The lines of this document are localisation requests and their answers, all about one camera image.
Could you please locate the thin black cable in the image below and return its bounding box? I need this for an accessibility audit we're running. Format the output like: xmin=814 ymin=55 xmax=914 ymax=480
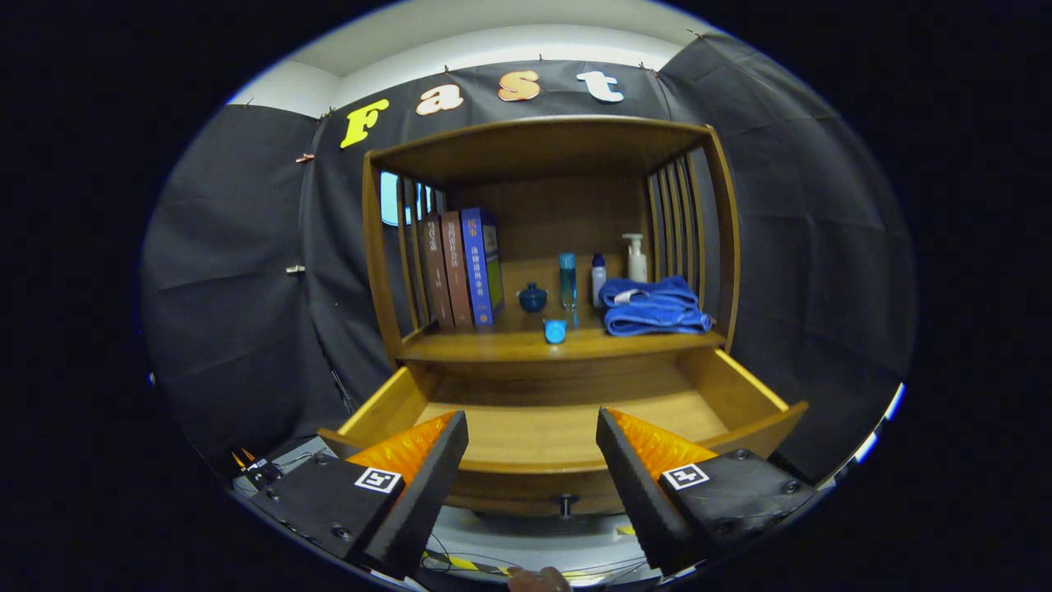
xmin=427 ymin=533 xmax=531 ymax=578

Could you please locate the folded blue towel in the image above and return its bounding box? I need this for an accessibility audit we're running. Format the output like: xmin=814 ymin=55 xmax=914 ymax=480
xmin=598 ymin=275 xmax=714 ymax=337

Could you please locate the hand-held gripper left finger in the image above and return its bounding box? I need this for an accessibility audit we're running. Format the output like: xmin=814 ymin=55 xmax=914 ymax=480
xmin=247 ymin=409 xmax=471 ymax=580

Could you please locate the white box with dark slots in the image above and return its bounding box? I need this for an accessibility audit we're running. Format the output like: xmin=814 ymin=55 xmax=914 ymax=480
xmin=851 ymin=381 xmax=907 ymax=465

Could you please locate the wooden drawer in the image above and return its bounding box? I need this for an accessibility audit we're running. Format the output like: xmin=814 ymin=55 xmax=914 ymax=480
xmin=319 ymin=347 xmax=808 ymax=517

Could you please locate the white pump bottle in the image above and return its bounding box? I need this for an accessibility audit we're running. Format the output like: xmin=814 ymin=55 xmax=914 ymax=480
xmin=622 ymin=234 xmax=648 ymax=284

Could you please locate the black backdrop cloth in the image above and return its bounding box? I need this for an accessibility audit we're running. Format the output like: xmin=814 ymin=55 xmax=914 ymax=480
xmin=140 ymin=33 xmax=917 ymax=486

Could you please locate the wooden countertop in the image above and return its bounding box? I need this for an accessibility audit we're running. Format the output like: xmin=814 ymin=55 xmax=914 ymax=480
xmin=399 ymin=255 xmax=727 ymax=363

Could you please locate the yellow black floor tape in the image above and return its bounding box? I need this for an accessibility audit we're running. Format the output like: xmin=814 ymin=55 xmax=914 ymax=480
xmin=422 ymin=526 xmax=638 ymax=576

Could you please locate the blue book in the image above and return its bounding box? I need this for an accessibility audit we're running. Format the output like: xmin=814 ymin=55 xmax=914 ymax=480
xmin=460 ymin=206 xmax=505 ymax=327

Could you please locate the brown book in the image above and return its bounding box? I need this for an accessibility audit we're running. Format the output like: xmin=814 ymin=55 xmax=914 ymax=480
xmin=440 ymin=210 xmax=476 ymax=330
xmin=421 ymin=214 xmax=455 ymax=330

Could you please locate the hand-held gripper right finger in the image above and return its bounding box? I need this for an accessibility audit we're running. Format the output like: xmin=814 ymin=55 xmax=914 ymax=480
xmin=594 ymin=406 xmax=819 ymax=576

